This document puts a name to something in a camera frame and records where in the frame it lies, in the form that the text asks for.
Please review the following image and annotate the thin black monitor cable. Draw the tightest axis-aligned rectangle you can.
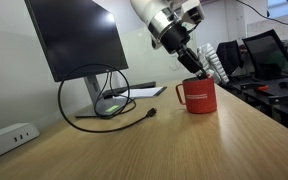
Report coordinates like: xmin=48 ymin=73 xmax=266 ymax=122
xmin=94 ymin=70 xmax=137 ymax=120

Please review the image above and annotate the red speckled mug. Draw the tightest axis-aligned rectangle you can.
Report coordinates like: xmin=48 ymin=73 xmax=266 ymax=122
xmin=175 ymin=76 xmax=218 ymax=115

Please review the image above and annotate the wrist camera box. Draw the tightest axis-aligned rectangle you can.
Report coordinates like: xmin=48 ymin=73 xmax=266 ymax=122
xmin=173 ymin=0 xmax=206 ymax=26

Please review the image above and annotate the white paper notepad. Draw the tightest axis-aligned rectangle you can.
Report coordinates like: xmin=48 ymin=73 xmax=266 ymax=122
xmin=114 ymin=86 xmax=165 ymax=100

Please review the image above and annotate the black computer monitor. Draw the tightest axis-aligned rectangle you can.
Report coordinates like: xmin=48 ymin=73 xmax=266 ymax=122
xmin=23 ymin=0 xmax=129 ymax=83

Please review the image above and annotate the white ribbed chair back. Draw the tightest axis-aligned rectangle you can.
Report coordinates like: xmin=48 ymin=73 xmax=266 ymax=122
xmin=197 ymin=42 xmax=230 ymax=85

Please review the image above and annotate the white power strip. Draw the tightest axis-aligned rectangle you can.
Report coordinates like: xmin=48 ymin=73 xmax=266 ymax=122
xmin=0 ymin=122 xmax=41 ymax=165

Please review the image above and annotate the black hanging overhead cable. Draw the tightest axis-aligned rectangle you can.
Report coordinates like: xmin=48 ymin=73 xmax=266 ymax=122
xmin=234 ymin=0 xmax=288 ymax=29

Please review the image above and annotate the orange handled tool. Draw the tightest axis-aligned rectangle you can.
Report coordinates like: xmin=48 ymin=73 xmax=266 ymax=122
xmin=256 ymin=85 xmax=270 ymax=93

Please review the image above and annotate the black side desk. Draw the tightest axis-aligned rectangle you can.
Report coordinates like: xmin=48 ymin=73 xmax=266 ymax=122
xmin=222 ymin=75 xmax=288 ymax=138

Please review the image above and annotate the black padded chair back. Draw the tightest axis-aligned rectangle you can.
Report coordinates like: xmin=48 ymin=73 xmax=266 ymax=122
xmin=215 ymin=39 xmax=245 ymax=77

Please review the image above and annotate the silver monitor stand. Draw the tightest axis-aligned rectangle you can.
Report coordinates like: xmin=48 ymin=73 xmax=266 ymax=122
xmin=74 ymin=75 xmax=129 ymax=119

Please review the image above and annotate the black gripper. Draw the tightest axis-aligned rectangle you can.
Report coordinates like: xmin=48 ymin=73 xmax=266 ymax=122
xmin=159 ymin=22 xmax=209 ymax=80

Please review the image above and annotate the black looped cable with plug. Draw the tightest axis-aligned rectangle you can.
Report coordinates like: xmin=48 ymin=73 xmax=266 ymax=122
xmin=57 ymin=63 xmax=158 ymax=134

